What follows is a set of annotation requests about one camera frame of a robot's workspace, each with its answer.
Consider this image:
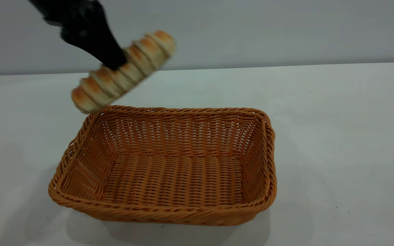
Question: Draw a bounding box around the orange woven wicker basket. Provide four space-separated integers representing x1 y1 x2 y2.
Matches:
48 105 277 226

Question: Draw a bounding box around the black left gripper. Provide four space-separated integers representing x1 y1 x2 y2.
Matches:
29 0 128 71

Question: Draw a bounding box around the ridged golden bread roll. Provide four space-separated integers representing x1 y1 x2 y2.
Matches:
71 30 176 114

